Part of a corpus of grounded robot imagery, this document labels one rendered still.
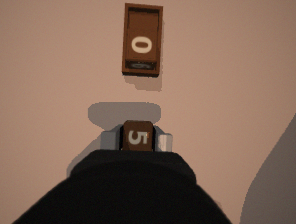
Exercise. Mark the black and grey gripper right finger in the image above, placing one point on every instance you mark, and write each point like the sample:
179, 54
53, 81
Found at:
161, 141

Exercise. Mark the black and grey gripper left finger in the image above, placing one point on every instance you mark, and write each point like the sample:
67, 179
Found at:
113, 139

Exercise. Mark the brown rectangular tray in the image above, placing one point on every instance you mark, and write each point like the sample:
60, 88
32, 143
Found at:
147, 17

